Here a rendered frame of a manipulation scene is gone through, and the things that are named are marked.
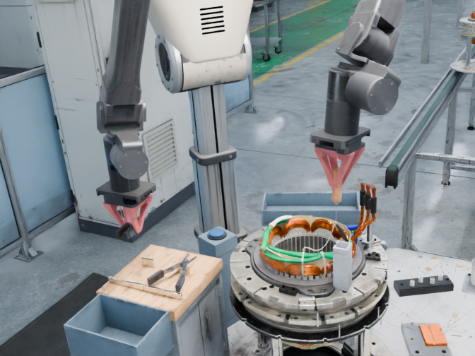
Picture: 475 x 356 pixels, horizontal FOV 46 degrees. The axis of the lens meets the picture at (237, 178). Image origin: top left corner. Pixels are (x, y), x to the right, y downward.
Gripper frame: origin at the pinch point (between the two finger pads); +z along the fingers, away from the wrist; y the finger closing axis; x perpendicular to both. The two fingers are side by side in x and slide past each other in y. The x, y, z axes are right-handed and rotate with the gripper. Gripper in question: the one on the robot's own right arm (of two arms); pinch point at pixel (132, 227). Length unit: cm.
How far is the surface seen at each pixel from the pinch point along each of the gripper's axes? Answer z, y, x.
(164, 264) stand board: 12.0, 2.2, 6.0
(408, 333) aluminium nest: 38, 51, 34
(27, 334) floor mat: 118, -129, 68
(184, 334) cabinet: 20.3, 12.2, -4.1
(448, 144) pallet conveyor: 87, 33, 299
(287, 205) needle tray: 16, 15, 48
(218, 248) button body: 16.2, 6.9, 22.3
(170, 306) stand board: 12.0, 11.6, -6.5
